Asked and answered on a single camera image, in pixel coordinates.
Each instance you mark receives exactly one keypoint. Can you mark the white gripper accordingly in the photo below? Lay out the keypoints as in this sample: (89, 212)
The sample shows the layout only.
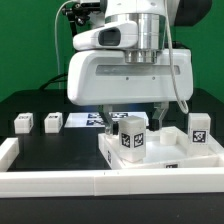
(101, 77)

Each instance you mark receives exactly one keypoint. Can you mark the white square table top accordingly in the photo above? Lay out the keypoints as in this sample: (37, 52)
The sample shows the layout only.
(161, 156)

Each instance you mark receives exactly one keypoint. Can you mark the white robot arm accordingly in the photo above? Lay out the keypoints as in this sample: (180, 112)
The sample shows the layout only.
(131, 58)

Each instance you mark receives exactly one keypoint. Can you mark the white marker sheet with tags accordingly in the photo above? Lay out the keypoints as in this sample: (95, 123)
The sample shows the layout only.
(78, 120)

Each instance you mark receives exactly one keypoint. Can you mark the white U-shaped obstacle fence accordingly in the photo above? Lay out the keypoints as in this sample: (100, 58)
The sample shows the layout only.
(114, 182)

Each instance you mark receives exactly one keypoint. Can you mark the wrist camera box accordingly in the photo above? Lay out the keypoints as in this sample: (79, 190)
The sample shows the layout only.
(114, 35)

